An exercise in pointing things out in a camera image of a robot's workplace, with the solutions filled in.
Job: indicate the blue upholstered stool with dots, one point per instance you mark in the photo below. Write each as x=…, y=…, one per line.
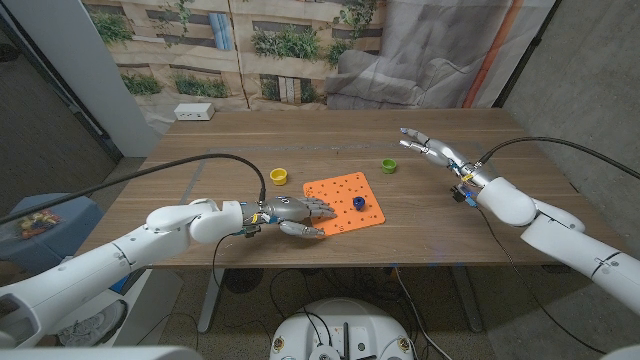
x=75, y=220

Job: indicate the yellow plastic cup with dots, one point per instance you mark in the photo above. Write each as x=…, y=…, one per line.
x=278, y=176

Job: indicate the clear bag of colourful pegs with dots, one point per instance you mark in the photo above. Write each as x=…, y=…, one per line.
x=37, y=222

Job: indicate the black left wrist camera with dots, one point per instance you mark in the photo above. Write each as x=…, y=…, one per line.
x=252, y=230

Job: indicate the white power strip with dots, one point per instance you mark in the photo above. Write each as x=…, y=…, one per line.
x=194, y=111

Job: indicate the white robot torso edge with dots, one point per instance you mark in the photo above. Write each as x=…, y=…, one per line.
x=100, y=354

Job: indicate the orange peg board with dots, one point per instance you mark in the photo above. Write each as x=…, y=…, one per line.
x=350, y=220

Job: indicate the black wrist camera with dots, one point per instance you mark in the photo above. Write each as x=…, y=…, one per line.
x=462, y=195
x=252, y=230

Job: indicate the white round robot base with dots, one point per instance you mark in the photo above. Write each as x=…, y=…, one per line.
x=340, y=325

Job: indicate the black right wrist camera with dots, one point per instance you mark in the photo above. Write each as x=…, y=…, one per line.
x=462, y=195

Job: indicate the black round floor fan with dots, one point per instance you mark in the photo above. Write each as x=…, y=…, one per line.
x=242, y=280

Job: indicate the white metal table leg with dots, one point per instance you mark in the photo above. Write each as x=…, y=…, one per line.
x=467, y=300
x=210, y=300

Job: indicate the printed fabric backdrop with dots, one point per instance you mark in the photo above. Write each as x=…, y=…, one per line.
x=400, y=50

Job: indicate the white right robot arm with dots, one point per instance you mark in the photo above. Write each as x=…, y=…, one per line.
x=565, y=240

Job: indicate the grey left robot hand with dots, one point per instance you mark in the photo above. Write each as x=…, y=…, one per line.
x=285, y=209

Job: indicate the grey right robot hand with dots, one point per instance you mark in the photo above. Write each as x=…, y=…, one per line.
x=445, y=152

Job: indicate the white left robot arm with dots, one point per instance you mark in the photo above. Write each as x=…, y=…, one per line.
x=125, y=260

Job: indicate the blue peg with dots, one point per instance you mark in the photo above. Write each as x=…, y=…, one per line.
x=359, y=202

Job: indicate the grey partition panel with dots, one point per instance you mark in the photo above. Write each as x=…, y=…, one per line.
x=90, y=75

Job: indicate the grey sneaker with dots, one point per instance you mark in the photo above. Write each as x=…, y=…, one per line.
x=92, y=325

